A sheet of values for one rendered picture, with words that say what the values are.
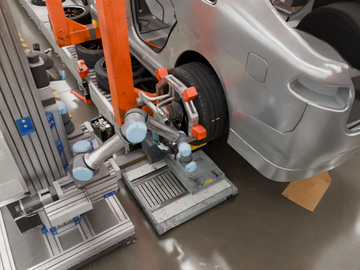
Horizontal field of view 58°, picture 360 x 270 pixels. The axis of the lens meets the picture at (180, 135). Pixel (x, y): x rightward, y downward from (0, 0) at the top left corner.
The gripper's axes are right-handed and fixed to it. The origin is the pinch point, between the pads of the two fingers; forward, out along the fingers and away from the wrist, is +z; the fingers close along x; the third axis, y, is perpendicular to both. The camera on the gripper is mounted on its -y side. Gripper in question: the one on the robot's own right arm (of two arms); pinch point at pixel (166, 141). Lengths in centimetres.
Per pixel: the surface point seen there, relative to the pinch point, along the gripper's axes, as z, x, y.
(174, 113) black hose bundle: 6.6, -12.5, 15.0
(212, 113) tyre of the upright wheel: -3.4, -38.1, 8.5
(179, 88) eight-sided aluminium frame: 17.1, -24.5, 26.3
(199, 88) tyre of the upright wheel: 8.5, -36.4, 24.8
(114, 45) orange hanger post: 63, 1, 53
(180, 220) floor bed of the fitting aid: -12, 8, -78
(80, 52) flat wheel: 245, -1, -24
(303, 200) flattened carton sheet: -47, -101, -99
